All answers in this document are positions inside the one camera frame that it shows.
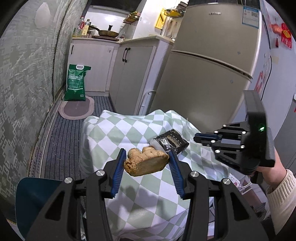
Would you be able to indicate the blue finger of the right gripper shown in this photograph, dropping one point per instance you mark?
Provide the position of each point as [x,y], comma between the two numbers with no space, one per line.
[207,139]

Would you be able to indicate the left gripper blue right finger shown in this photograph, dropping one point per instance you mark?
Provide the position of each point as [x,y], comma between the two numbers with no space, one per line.
[176,174]

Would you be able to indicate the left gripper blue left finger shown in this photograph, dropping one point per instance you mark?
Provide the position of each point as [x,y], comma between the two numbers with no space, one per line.
[117,172]

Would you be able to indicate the brown ginger root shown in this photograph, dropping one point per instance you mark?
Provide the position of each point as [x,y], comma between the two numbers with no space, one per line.
[147,161]

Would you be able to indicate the black snack packet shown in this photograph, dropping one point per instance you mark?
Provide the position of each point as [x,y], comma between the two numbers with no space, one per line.
[171,140]

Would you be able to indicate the white sleeve right forearm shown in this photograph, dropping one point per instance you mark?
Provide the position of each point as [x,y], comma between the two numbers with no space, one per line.
[282,202]

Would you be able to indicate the white kitchen cabinet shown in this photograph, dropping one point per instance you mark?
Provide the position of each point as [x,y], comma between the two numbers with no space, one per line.
[128,72]

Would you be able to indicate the right hand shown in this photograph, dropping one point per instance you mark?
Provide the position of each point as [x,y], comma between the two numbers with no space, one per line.
[274,176]

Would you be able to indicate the green white checkered tablecloth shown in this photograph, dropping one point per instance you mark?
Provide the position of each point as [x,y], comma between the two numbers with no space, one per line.
[146,207]

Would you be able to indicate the oval grey pink mat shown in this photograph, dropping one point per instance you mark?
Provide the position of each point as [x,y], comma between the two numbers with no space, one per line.
[77,110]

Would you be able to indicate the striped dark floor rug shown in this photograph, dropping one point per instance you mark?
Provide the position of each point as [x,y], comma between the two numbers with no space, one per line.
[56,152]

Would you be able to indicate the green rice bag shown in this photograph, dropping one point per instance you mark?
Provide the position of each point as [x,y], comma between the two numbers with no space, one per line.
[75,90]

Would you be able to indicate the beige refrigerator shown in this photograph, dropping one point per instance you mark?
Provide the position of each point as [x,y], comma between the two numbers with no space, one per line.
[222,48]

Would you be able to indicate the teal chair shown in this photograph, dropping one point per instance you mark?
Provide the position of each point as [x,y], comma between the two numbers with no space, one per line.
[31,195]

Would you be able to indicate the frying pan on stove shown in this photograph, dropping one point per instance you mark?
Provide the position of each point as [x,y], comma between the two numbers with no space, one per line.
[106,33]

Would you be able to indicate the clear oil bottle red label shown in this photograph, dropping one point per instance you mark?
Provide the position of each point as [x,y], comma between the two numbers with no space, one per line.
[80,27]

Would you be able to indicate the yellow bottle on counter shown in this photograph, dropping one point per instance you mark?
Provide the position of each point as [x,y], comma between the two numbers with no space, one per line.
[85,28]

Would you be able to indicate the patterned glass sliding door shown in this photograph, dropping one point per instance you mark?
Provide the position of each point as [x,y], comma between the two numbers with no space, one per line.
[35,39]

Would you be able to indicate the red wall decoration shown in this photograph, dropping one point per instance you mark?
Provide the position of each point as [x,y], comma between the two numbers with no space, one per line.
[285,35]

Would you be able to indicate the yellow wall rack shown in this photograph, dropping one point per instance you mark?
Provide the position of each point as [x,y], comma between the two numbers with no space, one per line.
[170,13]

